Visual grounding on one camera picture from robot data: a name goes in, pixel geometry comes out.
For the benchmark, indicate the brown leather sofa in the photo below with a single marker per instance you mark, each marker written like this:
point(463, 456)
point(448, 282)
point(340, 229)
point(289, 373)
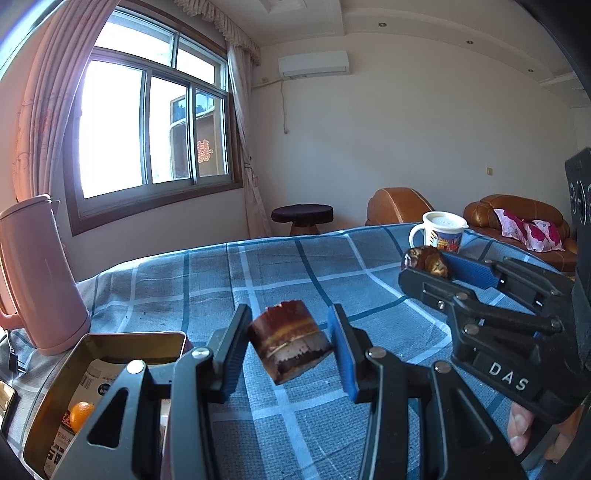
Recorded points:
point(517, 205)

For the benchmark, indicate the metal tin box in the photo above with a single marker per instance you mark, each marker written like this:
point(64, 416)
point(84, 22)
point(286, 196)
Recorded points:
point(138, 344)

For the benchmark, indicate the long pink curtain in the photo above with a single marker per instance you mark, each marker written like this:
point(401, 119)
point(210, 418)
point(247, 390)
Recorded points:
point(46, 92)

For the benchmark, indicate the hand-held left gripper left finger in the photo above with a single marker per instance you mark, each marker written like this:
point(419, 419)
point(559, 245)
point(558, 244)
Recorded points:
point(238, 355)

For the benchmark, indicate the printed paper sheet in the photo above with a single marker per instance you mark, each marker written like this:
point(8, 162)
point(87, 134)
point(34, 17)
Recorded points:
point(92, 378)

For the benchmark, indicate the blue plaid tablecloth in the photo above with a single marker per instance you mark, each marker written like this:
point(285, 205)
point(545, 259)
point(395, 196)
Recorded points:
point(207, 277)

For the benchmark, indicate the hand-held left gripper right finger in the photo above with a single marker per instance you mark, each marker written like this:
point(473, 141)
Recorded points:
point(344, 364)

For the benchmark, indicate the person's right hand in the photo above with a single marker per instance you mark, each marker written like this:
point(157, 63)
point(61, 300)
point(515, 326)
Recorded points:
point(519, 431)

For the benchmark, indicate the white air conditioner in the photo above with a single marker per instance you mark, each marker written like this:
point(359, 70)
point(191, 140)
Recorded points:
point(314, 63)

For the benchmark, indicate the brown cylindrical cake roll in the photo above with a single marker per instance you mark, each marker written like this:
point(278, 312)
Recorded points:
point(288, 341)

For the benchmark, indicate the pink curtain valance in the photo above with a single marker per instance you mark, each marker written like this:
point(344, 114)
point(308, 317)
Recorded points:
point(221, 27)

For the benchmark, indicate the brown leather armchair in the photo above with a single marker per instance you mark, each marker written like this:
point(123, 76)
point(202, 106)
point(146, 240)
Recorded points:
point(399, 205)

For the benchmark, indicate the red paper window decoration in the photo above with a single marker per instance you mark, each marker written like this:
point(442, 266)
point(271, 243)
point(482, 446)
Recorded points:
point(204, 151)

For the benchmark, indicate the narrow pink curtain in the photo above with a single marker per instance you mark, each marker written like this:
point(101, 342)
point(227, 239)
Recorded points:
point(247, 138)

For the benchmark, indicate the pink floral cushion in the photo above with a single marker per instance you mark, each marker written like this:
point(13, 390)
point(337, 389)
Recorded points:
point(545, 235)
point(508, 224)

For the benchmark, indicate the pink electric kettle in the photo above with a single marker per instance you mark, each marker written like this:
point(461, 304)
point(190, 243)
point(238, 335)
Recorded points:
point(41, 277)

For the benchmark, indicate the gold smartphone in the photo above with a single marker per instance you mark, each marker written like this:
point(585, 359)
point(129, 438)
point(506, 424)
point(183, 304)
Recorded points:
point(7, 406)

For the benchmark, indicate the large mandarin orange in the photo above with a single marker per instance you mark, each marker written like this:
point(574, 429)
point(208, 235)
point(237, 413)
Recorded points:
point(82, 415)

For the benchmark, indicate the cracked dark water chestnut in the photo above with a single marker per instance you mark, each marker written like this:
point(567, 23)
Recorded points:
point(425, 259)

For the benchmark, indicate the sliding glass window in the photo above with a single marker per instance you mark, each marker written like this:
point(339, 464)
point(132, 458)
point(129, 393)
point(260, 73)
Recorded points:
point(152, 124)

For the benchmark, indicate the black round stool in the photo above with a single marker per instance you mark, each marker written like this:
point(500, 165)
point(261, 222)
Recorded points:
point(302, 213)

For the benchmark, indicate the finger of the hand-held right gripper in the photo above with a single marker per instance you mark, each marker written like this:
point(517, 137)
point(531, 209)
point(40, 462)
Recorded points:
point(471, 270)
point(425, 284)

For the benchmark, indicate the white printed mug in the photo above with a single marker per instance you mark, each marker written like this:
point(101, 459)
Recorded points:
point(445, 230)

